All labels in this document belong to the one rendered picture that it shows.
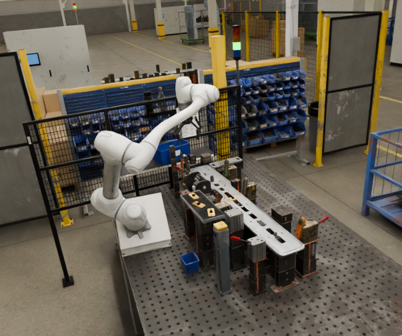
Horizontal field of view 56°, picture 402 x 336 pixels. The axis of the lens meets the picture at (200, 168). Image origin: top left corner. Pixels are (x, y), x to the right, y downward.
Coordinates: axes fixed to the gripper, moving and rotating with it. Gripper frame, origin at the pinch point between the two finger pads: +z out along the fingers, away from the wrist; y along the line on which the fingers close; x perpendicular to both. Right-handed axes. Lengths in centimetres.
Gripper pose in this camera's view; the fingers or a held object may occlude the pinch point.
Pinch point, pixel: (189, 140)
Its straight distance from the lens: 253.8
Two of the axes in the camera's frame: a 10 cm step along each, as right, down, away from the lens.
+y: 9.1, -2.3, 3.4
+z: 0.8, 9.1, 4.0
